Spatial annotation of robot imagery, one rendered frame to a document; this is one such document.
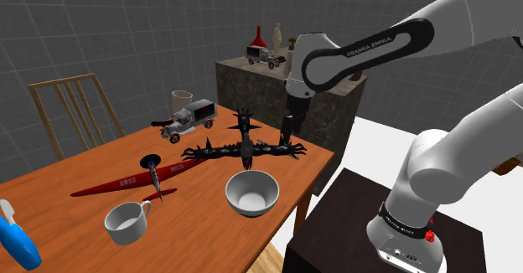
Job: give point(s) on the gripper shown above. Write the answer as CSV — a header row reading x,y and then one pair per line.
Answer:
x,y
298,108

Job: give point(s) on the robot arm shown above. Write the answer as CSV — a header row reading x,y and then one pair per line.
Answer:
x,y
445,170

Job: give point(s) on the dark marble cabinet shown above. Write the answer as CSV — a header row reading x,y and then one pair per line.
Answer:
x,y
257,96

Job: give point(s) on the black spiky toy airplane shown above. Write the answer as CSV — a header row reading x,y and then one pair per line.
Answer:
x,y
245,149

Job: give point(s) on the brown figurine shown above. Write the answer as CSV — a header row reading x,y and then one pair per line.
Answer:
x,y
291,58

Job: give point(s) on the white bowl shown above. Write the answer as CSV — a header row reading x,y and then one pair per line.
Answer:
x,y
251,194

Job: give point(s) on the grey toy truck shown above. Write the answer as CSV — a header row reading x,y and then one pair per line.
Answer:
x,y
261,56
192,117

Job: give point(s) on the brown small object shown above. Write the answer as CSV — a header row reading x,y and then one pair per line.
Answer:
x,y
356,75

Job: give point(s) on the beige statue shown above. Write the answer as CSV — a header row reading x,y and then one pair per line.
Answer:
x,y
277,39

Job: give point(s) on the red funnel vase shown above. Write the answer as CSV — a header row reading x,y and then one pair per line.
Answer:
x,y
258,40

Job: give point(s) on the beige cup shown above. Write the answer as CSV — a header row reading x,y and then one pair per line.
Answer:
x,y
182,100

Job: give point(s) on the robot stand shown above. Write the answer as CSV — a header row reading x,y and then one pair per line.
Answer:
x,y
339,227

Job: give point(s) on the black flat object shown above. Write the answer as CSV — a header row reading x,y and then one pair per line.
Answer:
x,y
161,122

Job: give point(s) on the wooden table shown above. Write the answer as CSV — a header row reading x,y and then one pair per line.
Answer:
x,y
196,231

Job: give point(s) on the red toy airplane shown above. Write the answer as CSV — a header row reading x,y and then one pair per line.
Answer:
x,y
135,180

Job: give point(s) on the white cup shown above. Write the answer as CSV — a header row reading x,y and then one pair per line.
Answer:
x,y
124,225

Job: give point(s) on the wooden chair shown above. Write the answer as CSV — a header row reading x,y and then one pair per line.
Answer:
x,y
77,109

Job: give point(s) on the brown wooden object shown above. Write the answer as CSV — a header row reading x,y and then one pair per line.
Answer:
x,y
506,167

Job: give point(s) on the blue spray bottle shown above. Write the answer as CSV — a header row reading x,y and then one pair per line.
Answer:
x,y
18,243

